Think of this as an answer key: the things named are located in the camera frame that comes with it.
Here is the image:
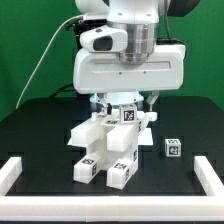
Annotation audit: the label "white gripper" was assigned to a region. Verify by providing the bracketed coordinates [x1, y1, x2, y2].
[73, 44, 186, 115]

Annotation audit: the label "black cables at base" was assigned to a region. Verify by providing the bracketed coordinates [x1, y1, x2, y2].
[48, 83, 78, 99]

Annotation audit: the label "white tagged cube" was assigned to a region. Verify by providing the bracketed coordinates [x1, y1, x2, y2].
[165, 139, 181, 157]
[119, 104, 137, 123]

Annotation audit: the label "grey camera on stand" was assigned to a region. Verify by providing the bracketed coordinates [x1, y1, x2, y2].
[83, 13, 107, 25]

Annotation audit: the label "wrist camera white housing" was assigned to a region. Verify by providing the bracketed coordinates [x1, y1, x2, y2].
[80, 26, 128, 52]

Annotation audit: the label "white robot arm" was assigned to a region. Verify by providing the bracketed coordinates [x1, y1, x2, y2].
[73, 0, 200, 113]

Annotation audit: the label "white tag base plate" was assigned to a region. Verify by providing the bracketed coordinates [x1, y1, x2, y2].
[138, 128, 153, 146]

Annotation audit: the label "white U-shaped fence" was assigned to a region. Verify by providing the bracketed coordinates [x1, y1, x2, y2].
[0, 156, 224, 222]

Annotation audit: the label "white chair back frame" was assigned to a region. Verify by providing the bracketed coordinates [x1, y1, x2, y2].
[68, 110, 157, 152]

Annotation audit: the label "white camera cable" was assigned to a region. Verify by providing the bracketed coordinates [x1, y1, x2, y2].
[15, 14, 85, 110]

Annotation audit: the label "white chair seat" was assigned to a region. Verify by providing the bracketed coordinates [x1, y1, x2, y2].
[87, 139, 138, 172]

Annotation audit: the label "black camera stand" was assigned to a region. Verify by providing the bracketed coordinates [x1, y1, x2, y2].
[64, 18, 95, 99]

